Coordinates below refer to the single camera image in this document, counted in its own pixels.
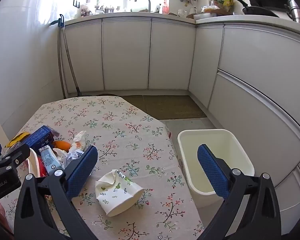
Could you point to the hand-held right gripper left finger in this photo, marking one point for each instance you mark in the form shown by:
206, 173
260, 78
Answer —
81, 171

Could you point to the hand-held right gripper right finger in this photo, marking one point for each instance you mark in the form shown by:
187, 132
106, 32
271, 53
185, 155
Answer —
212, 170

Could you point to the yellow wrapper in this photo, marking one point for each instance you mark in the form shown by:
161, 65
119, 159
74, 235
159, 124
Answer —
17, 138

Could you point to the red wrapper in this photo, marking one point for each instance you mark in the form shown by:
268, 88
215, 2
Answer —
33, 162

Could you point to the white plastic bin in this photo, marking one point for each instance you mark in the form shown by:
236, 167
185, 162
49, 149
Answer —
210, 142

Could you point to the white wrapper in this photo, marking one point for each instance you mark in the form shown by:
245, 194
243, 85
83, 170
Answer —
77, 142

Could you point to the blue cardboard box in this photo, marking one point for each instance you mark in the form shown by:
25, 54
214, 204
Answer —
40, 136

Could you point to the orange peel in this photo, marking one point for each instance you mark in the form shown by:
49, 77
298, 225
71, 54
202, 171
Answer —
62, 145

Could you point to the blue and white packet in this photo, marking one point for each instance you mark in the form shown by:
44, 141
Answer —
50, 160

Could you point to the crushed floral paper cup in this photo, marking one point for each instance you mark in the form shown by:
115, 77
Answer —
120, 192

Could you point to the floral tablecloth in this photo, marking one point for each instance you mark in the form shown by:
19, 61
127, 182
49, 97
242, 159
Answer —
140, 135

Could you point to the brown floor mat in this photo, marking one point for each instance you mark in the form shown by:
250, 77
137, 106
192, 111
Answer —
170, 107

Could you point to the metal mop pole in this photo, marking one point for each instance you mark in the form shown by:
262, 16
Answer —
71, 62
60, 62

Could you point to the white kitchen cabinets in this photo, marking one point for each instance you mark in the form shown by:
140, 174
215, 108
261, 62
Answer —
125, 55

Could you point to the blue pole clip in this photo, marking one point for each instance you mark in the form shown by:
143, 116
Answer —
61, 21

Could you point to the glass jar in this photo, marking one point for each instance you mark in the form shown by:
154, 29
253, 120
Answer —
182, 13

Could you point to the white jug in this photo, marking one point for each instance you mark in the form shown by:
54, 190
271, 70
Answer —
193, 10

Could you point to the black frying pan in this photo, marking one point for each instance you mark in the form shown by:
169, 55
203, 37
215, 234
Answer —
260, 11

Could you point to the yellow green food packages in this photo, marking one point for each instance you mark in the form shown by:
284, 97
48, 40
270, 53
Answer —
222, 3

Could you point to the red bottle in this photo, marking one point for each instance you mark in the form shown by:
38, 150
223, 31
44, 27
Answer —
165, 7

